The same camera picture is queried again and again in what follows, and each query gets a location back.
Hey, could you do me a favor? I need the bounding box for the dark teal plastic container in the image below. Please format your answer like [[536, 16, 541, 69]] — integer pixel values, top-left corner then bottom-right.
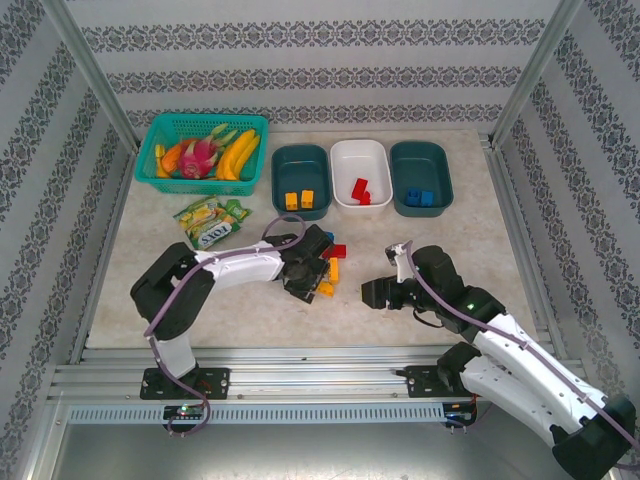
[[270, 143, 333, 221], [388, 141, 455, 218]]

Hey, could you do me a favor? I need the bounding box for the green Fox's candy packet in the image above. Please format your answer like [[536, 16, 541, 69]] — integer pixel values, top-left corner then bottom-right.
[[173, 195, 244, 251]]

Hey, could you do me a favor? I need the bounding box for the white plastic container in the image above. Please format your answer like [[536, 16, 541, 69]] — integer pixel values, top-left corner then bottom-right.
[[329, 139, 394, 217]]

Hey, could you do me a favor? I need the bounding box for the yellow toy banana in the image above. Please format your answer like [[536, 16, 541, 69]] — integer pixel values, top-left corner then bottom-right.
[[215, 128, 257, 181], [230, 132, 263, 181]]

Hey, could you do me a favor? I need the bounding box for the green plastic mesh basket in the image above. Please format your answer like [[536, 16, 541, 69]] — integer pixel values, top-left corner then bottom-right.
[[134, 112, 270, 197]]

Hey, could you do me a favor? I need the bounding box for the small controller circuit board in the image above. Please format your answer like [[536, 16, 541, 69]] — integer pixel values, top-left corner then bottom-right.
[[444, 402, 479, 424], [164, 405, 206, 420]]

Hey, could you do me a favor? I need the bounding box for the pink toy dragon fruit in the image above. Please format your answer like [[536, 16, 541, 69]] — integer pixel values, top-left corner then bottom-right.
[[177, 123, 239, 180]]

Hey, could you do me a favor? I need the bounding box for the grey metal panel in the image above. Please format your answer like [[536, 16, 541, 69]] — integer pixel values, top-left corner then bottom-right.
[[29, 394, 616, 480]]

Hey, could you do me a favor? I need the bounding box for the orange toy fruit slice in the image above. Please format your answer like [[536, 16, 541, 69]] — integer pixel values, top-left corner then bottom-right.
[[162, 143, 184, 172]]

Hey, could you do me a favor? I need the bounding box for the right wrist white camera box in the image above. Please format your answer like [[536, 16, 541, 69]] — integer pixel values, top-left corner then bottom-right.
[[384, 242, 414, 281]]

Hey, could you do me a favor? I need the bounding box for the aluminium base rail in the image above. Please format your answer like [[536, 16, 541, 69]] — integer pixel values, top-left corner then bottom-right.
[[47, 344, 594, 401]]

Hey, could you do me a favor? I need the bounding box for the aluminium side rail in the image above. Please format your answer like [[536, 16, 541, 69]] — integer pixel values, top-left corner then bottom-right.
[[479, 130, 571, 361], [69, 144, 140, 366]]

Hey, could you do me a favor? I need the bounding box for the grey slotted cable duct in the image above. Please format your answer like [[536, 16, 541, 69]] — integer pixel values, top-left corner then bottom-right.
[[67, 403, 447, 425]]

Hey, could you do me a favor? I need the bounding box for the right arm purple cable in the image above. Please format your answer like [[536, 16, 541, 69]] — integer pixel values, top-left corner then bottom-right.
[[403, 239, 640, 471]]

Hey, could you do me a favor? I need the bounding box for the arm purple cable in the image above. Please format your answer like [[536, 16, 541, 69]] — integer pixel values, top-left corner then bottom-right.
[[143, 213, 309, 437], [403, 239, 640, 471]]

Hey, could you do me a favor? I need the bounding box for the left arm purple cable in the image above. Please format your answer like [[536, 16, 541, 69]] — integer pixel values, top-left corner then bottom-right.
[[143, 213, 309, 437]]

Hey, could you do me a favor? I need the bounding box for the aluminium frame post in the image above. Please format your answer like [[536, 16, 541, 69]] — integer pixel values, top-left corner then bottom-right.
[[39, 0, 142, 151], [487, 0, 584, 146]]

